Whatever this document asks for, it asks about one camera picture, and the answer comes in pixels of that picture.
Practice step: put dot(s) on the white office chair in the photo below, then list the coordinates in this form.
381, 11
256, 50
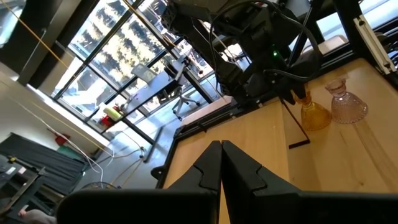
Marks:
183, 99

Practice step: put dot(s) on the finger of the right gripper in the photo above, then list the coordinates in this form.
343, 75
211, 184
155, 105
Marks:
300, 90
287, 95

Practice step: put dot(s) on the black curtain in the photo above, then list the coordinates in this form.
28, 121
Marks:
40, 161

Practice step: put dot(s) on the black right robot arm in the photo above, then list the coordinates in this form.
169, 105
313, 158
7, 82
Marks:
248, 31

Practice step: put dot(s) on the red bag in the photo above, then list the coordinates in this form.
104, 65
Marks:
62, 139

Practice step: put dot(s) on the silver frame bracket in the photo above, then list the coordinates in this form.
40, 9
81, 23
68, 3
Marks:
374, 43

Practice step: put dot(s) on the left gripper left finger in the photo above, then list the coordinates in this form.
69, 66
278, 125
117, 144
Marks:
140, 207

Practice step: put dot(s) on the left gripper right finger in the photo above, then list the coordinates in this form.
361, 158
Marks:
280, 207

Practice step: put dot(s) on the small red box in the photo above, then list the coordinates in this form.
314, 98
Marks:
107, 120

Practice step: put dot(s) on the grey desk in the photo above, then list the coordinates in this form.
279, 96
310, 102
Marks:
149, 90

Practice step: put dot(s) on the pink glass candlestick holder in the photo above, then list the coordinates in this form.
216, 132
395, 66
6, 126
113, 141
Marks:
348, 107

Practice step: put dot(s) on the amber glass candlestick holder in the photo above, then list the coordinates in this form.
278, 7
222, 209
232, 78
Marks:
314, 118

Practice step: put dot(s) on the yellow-green roll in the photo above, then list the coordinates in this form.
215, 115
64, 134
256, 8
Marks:
112, 114

